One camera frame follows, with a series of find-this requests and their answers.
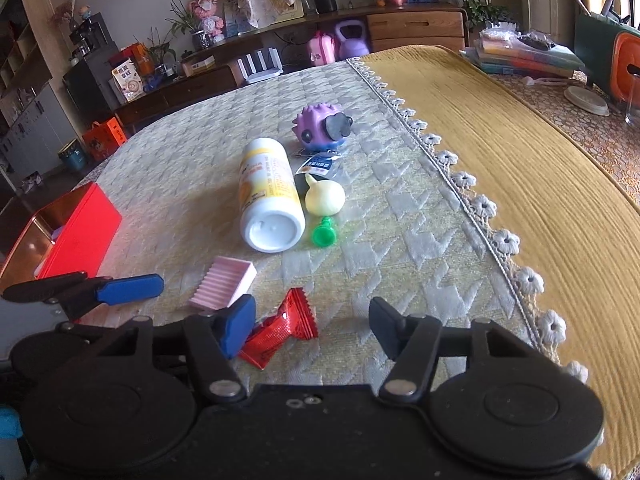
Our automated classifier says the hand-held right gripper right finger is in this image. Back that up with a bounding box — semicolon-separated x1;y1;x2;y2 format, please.
369;296;543;402

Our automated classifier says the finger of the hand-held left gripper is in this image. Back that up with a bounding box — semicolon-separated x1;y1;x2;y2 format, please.
1;272;166;322

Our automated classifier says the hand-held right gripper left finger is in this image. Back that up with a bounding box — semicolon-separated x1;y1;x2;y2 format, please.
57;294;257;403

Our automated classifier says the pink ribbed soap dish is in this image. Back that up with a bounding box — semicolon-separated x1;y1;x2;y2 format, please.
189;256;257;310

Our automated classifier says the red candy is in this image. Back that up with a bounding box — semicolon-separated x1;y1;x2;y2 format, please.
239;288;320;371

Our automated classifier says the red tin box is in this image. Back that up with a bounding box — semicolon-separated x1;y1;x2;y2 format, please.
0;182;123;281

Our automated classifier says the small green plastic cap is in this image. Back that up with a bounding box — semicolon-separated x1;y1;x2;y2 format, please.
312;216;337;248

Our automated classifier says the white bottle yellow label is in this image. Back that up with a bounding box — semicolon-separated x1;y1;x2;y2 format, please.
239;138;307;253

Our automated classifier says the cream squeeze toy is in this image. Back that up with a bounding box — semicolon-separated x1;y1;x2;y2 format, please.
305;174;346;217

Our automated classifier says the pale quilted table cloth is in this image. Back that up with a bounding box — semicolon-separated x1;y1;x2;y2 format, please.
70;57;546;391

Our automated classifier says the teal bin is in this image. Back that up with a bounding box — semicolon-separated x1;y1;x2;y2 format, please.
59;140;91;171

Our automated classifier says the orange gift bag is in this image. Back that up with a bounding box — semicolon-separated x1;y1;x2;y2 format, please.
82;117;126;161

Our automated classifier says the blue white packet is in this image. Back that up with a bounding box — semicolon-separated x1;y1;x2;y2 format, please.
295;152;346;181

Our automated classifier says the yellow table cloth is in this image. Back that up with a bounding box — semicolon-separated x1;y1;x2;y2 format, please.
357;45;640;480

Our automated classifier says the printed snack bag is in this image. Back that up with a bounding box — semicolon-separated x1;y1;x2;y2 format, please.
111;59;146;103

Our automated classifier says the black mini fridge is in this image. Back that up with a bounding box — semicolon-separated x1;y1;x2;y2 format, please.
62;52;126;116

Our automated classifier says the purple spiky toy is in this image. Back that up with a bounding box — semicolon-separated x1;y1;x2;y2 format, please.
292;104;353;153

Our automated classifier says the small cardboard box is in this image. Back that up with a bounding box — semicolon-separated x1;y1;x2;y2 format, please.
181;55;217;77

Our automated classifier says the red gift bag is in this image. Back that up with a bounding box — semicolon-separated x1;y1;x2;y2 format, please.
110;42;151;68

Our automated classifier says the white router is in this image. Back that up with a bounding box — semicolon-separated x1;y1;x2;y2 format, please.
236;47;283;85

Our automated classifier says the black coffee machine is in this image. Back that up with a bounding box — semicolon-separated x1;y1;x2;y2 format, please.
70;12;108;61

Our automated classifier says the potted orchid plant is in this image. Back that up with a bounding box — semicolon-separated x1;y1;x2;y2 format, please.
167;0;211;51

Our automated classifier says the purple kettlebell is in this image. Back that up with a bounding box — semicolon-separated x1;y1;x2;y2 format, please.
334;20;371;59

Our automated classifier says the pink toy case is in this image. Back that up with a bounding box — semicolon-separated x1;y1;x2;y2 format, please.
307;31;337;65

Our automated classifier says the pink plush doll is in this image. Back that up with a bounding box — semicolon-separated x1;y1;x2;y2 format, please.
189;0;226;43

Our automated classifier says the stack of books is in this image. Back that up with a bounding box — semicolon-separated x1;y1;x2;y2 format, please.
462;27;586;81

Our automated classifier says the white plate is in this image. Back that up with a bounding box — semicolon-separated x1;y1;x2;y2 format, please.
564;85;610;117

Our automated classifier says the wooden TV cabinet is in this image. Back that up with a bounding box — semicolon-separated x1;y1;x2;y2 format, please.
115;2;471;131

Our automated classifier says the drinking glass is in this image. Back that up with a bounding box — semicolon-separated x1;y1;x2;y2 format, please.
622;72;640;126

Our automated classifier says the green orange desk organiser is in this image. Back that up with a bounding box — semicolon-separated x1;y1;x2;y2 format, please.
574;12;640;106

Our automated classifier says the wooden wall shelf cabinet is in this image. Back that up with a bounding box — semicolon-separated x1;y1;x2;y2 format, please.
0;0;76;181

